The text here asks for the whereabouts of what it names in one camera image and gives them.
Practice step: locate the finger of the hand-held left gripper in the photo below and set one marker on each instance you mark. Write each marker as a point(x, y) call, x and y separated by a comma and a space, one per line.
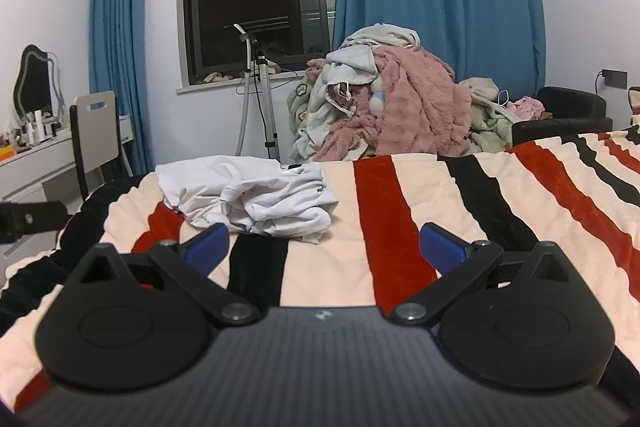
point(35, 219)

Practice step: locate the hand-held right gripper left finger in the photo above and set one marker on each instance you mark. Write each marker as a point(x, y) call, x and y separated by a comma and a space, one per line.
point(212, 244)

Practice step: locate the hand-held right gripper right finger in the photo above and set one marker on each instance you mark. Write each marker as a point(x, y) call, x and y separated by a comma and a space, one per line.
point(442, 247)

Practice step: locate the white t-shirt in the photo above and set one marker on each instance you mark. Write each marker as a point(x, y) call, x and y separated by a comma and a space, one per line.
point(250, 194)

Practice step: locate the red black cream striped blanket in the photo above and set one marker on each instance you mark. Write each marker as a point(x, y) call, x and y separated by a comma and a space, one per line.
point(400, 217)

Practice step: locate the white dressing desk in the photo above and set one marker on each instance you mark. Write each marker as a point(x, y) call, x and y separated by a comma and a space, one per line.
point(30, 162)

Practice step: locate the orange desk box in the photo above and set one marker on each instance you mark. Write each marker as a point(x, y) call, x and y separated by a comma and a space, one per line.
point(7, 152)

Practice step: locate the group of cosmetic bottles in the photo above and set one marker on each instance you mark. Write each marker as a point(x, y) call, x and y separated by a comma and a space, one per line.
point(35, 127)

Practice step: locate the grey backed chair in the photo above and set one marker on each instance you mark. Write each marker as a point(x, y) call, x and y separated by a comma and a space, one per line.
point(97, 127)

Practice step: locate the garment steamer stand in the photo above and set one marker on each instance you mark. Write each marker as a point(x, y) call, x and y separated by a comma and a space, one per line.
point(262, 92)

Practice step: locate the pink cloth on armchair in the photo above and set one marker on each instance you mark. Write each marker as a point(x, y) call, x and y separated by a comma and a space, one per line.
point(525, 108)

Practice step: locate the cream cloth beside armchair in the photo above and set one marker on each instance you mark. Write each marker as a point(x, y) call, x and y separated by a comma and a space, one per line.
point(480, 88)

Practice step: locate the pale cloth on windowsill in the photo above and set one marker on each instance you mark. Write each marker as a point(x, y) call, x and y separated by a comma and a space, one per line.
point(215, 78)

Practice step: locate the black armchair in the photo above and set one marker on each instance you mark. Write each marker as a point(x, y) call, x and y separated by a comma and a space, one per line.
point(565, 109)

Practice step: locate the grey hoodie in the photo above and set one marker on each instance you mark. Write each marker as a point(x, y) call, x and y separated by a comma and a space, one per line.
point(352, 64)

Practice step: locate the narrow blue curtain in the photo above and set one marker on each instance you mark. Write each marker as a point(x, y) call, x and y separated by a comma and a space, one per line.
point(120, 32)

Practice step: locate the cream cloth atop pile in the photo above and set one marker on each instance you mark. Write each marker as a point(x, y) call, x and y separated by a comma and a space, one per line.
point(385, 34)

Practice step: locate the wavy frame vanity mirror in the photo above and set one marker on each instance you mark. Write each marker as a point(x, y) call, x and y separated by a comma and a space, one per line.
point(32, 87)

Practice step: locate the black wall charger plug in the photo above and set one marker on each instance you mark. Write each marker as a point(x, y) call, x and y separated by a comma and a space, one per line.
point(614, 78)

